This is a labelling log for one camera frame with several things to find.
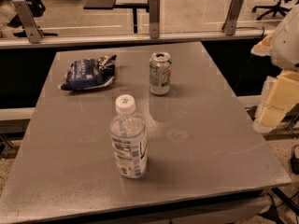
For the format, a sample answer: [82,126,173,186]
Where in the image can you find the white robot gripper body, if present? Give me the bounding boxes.
[270,5,299,71]

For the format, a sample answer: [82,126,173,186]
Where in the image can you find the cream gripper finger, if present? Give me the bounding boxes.
[253,70,299,133]
[250,33,273,57]

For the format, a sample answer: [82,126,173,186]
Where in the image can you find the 7up soda can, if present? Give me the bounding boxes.
[149,51,172,95]

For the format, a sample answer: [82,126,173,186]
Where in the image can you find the clear plastic water bottle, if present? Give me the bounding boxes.
[109,94,147,178]

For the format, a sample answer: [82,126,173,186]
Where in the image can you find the blue chip bag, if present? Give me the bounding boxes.
[60,55,117,91]

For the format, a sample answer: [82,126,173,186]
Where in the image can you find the black office chair left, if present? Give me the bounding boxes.
[8,0,57,38]

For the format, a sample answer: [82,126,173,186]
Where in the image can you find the right metal rail bracket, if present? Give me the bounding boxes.
[221,0,244,35]

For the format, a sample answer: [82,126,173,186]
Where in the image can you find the metal rail bracket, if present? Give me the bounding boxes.
[12,0,43,44]
[221,0,244,35]
[149,0,160,39]

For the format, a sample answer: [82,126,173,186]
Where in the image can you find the middle metal rail bracket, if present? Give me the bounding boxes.
[149,0,160,39]

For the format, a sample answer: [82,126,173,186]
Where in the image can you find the metal glass rail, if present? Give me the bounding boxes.
[0,28,274,49]

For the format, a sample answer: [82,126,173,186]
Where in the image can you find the left metal rail bracket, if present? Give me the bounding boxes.
[12,0,43,44]

